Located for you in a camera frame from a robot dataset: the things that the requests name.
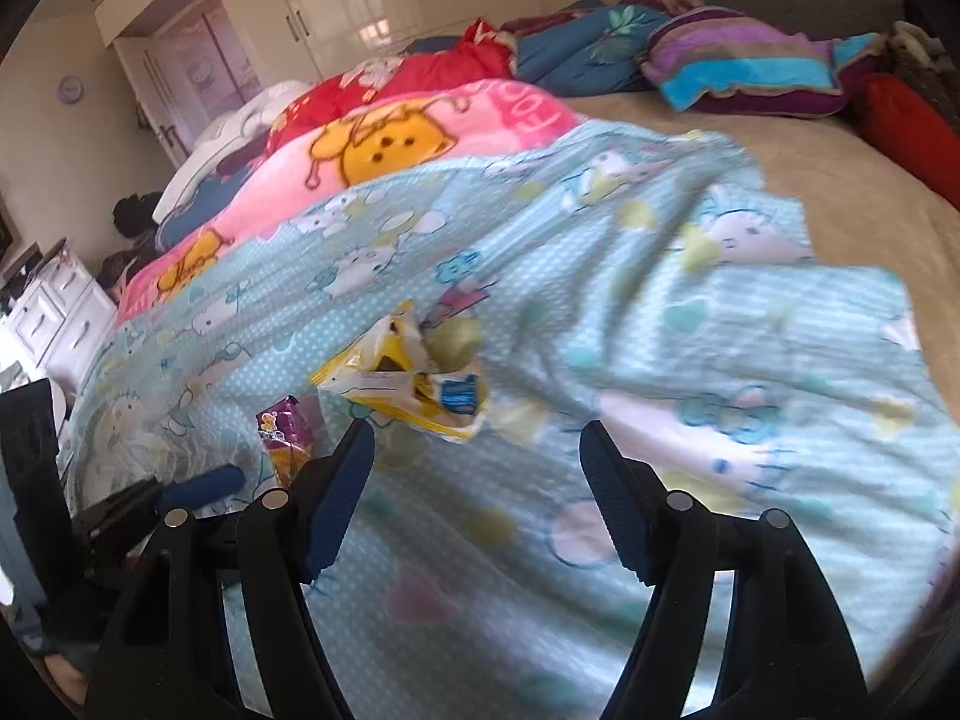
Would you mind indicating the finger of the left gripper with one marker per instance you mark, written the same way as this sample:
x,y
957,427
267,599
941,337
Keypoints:
x,y
198,492

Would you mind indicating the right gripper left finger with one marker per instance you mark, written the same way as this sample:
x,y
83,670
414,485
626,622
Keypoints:
x,y
166,650

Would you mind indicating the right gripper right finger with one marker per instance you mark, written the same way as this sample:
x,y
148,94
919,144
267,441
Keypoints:
x,y
788,651

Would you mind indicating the purple orange snack wrapper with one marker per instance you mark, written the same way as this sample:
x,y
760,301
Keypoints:
x,y
289,430

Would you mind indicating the yellow snack wrapper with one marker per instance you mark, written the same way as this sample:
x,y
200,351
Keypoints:
x,y
389,369

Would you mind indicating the white drawer cabinet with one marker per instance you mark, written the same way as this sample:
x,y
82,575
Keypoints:
x,y
55,329

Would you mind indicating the light blue cartoon blanket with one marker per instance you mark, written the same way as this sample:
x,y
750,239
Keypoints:
x,y
650,283

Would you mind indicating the pink cartoon blanket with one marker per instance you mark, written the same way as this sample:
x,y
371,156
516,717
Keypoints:
x,y
487,118

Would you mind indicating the white wardrobe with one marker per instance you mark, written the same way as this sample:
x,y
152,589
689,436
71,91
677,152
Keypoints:
x,y
190,60

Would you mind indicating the red floral quilt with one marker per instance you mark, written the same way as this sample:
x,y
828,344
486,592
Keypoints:
x,y
481,53

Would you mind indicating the blue leaf print quilt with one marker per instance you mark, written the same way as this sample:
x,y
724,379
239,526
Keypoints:
x,y
578,53

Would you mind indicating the purple striped pillow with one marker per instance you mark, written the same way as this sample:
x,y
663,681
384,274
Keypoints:
x,y
718,60

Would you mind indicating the round wall clock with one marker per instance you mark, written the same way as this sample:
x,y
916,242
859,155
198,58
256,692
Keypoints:
x,y
70,90

